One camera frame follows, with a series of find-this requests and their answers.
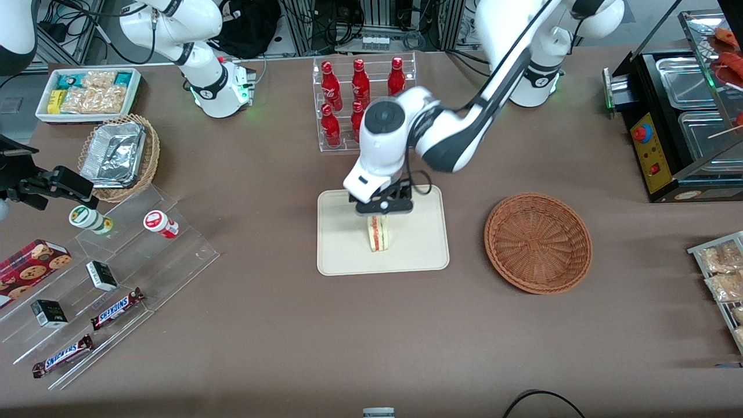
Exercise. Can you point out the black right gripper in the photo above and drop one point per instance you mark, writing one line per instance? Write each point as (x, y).
(15, 170)

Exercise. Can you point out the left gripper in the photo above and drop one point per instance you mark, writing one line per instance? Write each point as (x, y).
(404, 189)

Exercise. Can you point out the triangle sandwich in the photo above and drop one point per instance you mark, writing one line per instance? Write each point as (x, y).
(378, 233)

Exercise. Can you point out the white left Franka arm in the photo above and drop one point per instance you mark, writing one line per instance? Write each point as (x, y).
(380, 148)

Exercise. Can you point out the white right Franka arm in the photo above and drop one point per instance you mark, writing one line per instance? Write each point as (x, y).
(174, 23)

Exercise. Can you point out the beige rectangular plastic tray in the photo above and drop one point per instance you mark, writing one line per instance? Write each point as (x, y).
(418, 244)

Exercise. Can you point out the small tan wicker basket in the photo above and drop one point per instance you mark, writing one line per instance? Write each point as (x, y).
(150, 157)

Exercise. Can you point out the round brown wicker basket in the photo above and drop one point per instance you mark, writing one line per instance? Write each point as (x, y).
(537, 244)

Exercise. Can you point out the tray of packaged snacks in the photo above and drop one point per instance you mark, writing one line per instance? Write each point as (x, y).
(696, 251)

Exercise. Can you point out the green lid white bottle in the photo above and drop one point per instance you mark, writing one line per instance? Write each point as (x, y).
(90, 219)

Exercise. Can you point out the aluminium foil container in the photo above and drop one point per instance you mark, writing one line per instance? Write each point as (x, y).
(113, 154)

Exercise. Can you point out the white snack bin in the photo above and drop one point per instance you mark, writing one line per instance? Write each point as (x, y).
(43, 113)

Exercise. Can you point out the yellow snack pack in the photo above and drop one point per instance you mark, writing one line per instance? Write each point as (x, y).
(56, 101)

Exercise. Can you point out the clear bag of crackers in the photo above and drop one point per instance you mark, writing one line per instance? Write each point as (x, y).
(96, 100)
(98, 79)

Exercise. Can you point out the red cola bottle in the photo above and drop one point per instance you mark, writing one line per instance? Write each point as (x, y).
(396, 78)
(331, 87)
(356, 122)
(360, 84)
(331, 128)

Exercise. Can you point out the red lid white bottle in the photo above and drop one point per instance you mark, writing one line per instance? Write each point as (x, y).
(159, 223)

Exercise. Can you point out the red cookie box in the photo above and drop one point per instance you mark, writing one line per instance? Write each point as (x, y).
(32, 267)

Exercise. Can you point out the small black box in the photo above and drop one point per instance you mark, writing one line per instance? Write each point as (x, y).
(49, 313)
(101, 276)

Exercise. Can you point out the teal snack pack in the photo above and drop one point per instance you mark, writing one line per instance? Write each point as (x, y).
(69, 80)
(123, 79)

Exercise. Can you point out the clear acrylic bottle rack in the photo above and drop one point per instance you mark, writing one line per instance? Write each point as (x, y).
(318, 116)

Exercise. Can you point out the clear acrylic stepped stand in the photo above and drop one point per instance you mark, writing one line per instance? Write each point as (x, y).
(174, 255)

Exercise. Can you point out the Snickers chocolate bar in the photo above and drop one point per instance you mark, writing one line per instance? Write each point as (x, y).
(116, 309)
(62, 356)

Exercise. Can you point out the white power strip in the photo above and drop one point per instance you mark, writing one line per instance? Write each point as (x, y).
(374, 42)

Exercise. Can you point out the grey device edge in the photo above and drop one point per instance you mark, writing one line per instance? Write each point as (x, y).
(378, 413)

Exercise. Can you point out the black bag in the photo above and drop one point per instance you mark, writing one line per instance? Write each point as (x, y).
(249, 26)

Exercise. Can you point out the black food warmer yellow panel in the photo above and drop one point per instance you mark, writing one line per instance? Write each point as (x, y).
(653, 145)

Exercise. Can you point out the steel pan in warmer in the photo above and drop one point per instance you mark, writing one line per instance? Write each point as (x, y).
(705, 136)
(685, 81)

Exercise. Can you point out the clear bag of rice snacks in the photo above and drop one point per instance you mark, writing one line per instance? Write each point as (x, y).
(720, 258)
(739, 335)
(725, 287)
(738, 313)

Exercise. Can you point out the red sausage on skewer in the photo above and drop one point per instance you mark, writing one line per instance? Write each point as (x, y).
(730, 58)

